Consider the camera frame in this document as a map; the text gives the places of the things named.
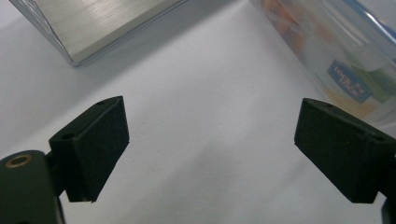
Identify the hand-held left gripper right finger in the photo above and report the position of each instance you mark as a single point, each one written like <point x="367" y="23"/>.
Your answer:
<point x="339" y="149"/>

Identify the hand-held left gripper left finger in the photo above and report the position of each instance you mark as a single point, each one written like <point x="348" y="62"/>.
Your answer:
<point x="93" y="146"/>

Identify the large clear plastic food container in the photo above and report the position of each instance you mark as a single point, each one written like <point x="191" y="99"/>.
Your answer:
<point x="342" y="46"/>

